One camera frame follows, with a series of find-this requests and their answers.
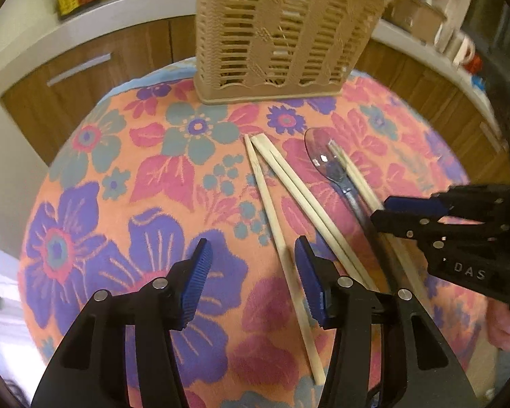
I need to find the person's right hand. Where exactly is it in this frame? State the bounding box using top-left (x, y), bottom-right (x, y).
top-left (487, 298), bottom-right (510, 351)

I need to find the metal cabinet handle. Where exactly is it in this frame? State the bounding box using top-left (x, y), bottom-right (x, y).
top-left (479, 121), bottom-right (505, 152)
top-left (47, 53), bottom-right (112, 88)

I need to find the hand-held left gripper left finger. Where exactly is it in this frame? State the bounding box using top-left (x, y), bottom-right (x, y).
top-left (32, 238), bottom-right (214, 408)

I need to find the clear plastic spoon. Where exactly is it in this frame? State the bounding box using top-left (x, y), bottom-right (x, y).
top-left (305, 129), bottom-right (398, 296)

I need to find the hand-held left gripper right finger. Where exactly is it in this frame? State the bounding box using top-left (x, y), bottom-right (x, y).
top-left (294, 236), bottom-right (481, 408)

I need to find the floral tablecloth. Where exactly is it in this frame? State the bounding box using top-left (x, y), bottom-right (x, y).
top-left (19, 68), bottom-right (494, 408)

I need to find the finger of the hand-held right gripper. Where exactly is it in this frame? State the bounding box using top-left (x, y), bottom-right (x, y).
top-left (371, 209), bottom-right (451, 251)
top-left (384, 185), bottom-right (510, 222)

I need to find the beige plastic utensil basket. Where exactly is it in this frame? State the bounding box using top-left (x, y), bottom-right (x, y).
top-left (194, 0), bottom-right (385, 105)

